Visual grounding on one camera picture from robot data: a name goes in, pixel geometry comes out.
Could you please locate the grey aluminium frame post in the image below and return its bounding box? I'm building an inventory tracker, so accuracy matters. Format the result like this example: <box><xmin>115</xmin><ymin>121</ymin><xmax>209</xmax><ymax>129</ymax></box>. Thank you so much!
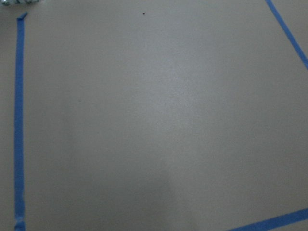
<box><xmin>0</xmin><ymin>0</ymin><xmax>39</xmax><ymax>6</ymax></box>

